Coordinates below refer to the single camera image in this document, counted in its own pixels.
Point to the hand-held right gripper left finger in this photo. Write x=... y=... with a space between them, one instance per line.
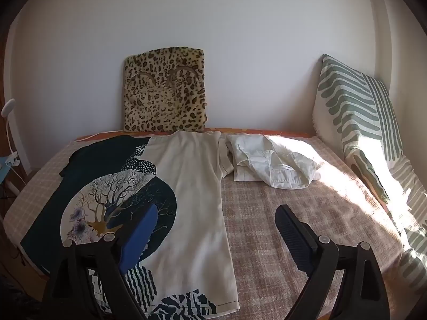
x=140 y=236

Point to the printed cream and teal t-shirt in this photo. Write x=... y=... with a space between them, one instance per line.
x=193 y=190

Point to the green striped white pillow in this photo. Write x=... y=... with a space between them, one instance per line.
x=350 y=106

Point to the light blue board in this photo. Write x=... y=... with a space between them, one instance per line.
x=4 y=170

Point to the white clip lamp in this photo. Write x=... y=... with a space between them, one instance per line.
x=8 y=108

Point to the leopard print cushion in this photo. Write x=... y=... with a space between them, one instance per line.
x=163 y=106

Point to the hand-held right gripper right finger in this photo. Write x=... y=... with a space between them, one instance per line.
x=293 y=236

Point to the white crumpled garment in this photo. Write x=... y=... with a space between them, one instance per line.
x=267 y=166

